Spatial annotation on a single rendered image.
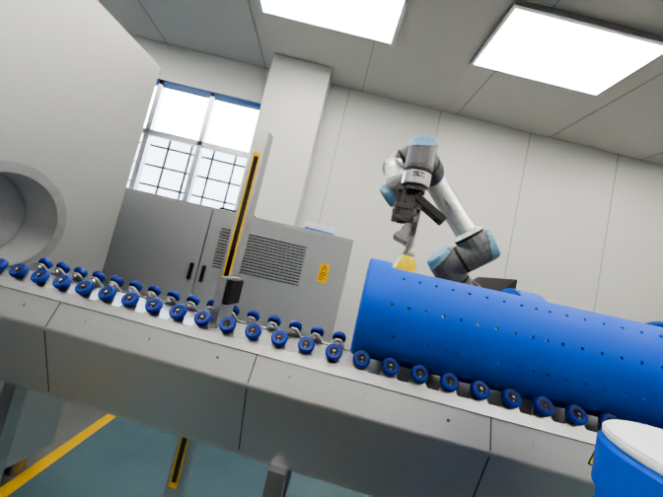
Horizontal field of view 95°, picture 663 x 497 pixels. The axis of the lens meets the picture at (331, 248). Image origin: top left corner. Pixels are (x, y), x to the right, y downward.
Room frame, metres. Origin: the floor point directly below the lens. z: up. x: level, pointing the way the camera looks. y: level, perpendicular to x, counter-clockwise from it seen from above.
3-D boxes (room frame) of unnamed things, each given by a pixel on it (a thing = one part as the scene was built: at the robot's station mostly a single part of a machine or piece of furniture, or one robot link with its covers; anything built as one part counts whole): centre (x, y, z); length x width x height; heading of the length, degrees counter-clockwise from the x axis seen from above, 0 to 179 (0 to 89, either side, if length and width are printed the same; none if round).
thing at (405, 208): (0.96, -0.21, 1.43); 0.09 x 0.08 x 0.12; 83
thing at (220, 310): (0.96, 0.28, 1.00); 0.10 x 0.04 x 0.15; 173
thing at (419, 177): (0.96, -0.22, 1.51); 0.10 x 0.09 x 0.05; 173
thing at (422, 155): (0.96, -0.22, 1.60); 0.10 x 0.09 x 0.12; 148
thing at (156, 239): (2.50, 0.93, 0.72); 2.15 x 0.54 x 1.45; 92
